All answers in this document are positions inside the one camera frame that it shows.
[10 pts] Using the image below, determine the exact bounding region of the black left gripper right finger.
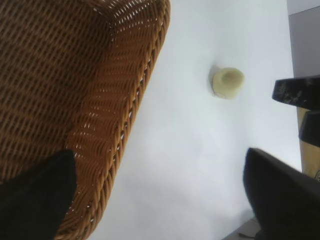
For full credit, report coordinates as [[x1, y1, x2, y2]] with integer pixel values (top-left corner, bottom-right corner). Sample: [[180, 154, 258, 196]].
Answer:
[[243, 147, 320, 240]]

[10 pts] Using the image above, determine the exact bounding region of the pale yellow egg yolk pastry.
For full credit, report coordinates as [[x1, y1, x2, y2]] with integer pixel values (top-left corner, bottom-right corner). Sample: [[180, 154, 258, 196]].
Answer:
[[211, 66, 245, 100]]

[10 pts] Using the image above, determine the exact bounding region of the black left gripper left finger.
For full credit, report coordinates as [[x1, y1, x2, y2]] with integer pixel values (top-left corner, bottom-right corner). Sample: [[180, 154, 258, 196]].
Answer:
[[0, 149, 78, 240]]

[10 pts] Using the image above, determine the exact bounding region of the tan cardboard box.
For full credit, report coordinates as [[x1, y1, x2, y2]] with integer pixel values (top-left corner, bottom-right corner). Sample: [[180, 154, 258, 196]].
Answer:
[[299, 106, 320, 185]]

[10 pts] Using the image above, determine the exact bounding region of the brown woven wicker basket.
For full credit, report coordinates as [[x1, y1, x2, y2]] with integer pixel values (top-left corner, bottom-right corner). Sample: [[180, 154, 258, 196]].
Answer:
[[0, 0, 171, 240]]

